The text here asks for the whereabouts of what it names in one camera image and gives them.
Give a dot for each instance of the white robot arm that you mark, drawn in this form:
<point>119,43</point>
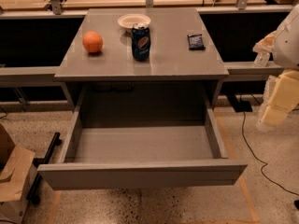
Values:
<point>282,44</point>

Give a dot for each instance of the black floor power box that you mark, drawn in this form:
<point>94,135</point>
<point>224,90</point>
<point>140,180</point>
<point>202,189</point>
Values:
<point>239,105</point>

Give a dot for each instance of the open grey top drawer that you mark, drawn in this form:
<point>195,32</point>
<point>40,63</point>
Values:
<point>150,137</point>

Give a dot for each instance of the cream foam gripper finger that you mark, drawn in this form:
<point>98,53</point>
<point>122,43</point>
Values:
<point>280,97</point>

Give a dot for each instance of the brown cardboard box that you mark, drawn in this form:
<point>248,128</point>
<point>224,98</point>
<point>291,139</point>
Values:
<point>16,164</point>

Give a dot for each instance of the white paper bowl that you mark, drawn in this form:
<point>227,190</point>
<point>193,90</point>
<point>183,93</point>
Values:
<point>128,20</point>

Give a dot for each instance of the grey drawer cabinet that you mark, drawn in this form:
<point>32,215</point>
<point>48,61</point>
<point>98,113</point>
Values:
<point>170,57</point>

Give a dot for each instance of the orange fruit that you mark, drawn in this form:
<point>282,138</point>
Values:
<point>92,42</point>

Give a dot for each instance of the grey metal rail frame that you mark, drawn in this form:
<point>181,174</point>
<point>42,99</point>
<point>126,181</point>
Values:
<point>227,27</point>

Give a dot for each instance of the dark blue rxbar wrapper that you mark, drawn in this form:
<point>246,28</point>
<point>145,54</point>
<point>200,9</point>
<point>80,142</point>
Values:
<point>195,42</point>

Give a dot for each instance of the blue pepsi can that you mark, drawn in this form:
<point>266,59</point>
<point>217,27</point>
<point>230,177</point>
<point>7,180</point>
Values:
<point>140,41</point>

